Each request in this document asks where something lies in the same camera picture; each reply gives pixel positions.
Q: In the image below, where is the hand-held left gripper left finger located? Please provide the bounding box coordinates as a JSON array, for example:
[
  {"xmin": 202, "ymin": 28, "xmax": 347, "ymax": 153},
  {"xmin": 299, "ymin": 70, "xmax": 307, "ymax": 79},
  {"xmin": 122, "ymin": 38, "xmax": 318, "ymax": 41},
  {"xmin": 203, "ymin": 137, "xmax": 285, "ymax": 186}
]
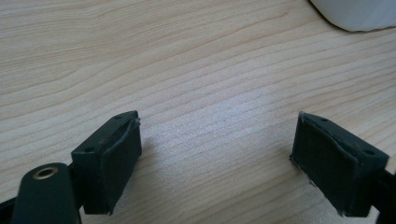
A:
[{"xmin": 70, "ymin": 110, "xmax": 143, "ymax": 216}]

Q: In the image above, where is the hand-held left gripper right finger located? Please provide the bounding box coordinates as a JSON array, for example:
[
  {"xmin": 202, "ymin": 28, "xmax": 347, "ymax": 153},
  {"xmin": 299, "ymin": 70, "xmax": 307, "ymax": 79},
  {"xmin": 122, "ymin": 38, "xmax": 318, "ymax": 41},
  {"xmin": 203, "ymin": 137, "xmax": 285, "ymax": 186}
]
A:
[{"xmin": 289, "ymin": 110, "xmax": 390, "ymax": 218}]

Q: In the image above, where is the grey plastic storage container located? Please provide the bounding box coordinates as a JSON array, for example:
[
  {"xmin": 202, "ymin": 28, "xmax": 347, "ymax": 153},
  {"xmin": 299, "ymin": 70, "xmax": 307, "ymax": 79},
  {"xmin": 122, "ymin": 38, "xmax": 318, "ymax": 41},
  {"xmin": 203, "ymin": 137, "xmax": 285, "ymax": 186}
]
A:
[{"xmin": 307, "ymin": 0, "xmax": 396, "ymax": 34}]

